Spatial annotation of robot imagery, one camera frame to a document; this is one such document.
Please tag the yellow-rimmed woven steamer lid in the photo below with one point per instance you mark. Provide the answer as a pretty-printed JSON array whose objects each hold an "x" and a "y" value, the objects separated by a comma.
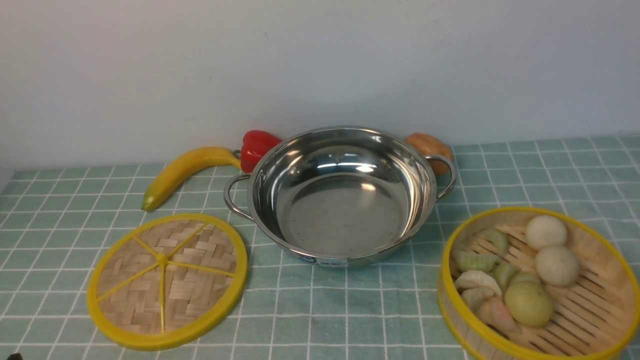
[{"x": 168, "y": 282}]

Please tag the yellow-rimmed bamboo steamer basket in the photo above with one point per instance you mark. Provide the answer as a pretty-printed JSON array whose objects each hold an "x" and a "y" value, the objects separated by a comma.
[{"x": 594, "y": 319}]

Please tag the stainless steel pot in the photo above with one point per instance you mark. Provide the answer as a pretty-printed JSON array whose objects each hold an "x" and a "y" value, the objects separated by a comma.
[{"x": 341, "y": 196}]

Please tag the red bell pepper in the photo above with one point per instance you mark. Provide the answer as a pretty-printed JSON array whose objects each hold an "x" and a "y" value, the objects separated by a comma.
[{"x": 255, "y": 144}]

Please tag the brown bread roll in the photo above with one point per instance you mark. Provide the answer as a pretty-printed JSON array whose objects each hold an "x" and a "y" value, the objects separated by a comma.
[{"x": 427, "y": 144}]

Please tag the yellow plastic banana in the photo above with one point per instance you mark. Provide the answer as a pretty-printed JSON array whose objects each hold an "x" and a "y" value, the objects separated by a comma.
[{"x": 183, "y": 167}]

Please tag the green dumpling left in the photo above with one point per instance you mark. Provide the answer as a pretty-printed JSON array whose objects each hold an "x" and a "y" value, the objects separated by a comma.
[{"x": 471, "y": 261}]

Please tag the green dumpling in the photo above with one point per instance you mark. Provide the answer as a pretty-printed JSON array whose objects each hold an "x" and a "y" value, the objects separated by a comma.
[
  {"x": 471, "y": 261},
  {"x": 498, "y": 238},
  {"x": 504, "y": 273}
]

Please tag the white pleated dumpling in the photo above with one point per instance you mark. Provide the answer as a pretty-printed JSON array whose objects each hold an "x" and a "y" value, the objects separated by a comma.
[{"x": 473, "y": 279}]

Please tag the green dumpling top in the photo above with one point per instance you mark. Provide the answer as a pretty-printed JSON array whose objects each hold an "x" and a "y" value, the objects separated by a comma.
[{"x": 498, "y": 238}]

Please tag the beige dumpling bottom left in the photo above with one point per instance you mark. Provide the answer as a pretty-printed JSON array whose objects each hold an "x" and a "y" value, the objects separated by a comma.
[{"x": 475, "y": 297}]

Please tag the green dumpling middle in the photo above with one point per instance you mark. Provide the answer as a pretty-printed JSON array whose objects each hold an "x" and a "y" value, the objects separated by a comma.
[{"x": 504, "y": 273}]

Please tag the pink dumpling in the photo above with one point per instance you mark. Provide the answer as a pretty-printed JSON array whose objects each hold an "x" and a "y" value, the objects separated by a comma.
[{"x": 493, "y": 312}]

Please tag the white bun upper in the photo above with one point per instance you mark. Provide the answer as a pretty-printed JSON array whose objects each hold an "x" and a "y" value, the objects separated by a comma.
[{"x": 544, "y": 231}]

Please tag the white bun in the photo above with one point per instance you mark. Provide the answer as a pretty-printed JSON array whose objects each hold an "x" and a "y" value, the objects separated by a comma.
[
  {"x": 544, "y": 231},
  {"x": 557, "y": 266}
]

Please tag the yellow-green round bun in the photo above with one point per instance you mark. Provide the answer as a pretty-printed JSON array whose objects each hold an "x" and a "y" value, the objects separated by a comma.
[{"x": 529, "y": 304}]

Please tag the green checkered tablecloth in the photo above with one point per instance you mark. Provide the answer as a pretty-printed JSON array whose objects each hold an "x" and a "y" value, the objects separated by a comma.
[{"x": 56, "y": 225}]

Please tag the white bun lower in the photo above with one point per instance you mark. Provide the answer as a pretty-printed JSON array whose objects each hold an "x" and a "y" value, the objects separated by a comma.
[{"x": 557, "y": 266}]

